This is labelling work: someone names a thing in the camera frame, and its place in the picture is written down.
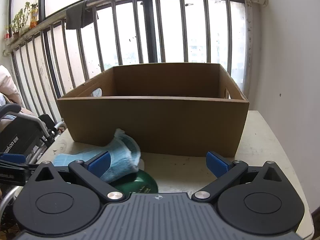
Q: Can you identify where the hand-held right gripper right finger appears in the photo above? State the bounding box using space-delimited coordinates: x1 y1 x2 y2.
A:
192 151 286 203

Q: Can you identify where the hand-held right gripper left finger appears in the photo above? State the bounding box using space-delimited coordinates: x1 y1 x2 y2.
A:
32 151 125 202

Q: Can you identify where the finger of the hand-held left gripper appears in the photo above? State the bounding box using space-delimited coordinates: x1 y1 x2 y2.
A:
0 153 38 170

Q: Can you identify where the light blue towel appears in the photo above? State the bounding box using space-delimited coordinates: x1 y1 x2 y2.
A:
54 128 142 183

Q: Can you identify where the dark green round disc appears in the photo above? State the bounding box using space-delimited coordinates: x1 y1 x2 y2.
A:
110 169 158 194

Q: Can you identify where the brown cardboard box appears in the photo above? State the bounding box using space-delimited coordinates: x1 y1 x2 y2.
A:
57 63 250 157

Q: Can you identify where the black wheelchair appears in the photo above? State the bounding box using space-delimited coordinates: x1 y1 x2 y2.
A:
0 104 67 240

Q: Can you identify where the metal window railing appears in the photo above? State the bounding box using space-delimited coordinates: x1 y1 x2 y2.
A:
2 0 269 120

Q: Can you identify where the green potted plant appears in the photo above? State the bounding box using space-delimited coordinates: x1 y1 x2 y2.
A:
9 2 38 40

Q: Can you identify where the orange bottle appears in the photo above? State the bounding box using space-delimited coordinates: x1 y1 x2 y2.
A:
30 4 39 29

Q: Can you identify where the dark cloth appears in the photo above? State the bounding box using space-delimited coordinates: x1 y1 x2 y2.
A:
65 1 98 30

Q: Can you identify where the black window frame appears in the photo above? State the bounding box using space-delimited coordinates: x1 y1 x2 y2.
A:
9 0 248 64

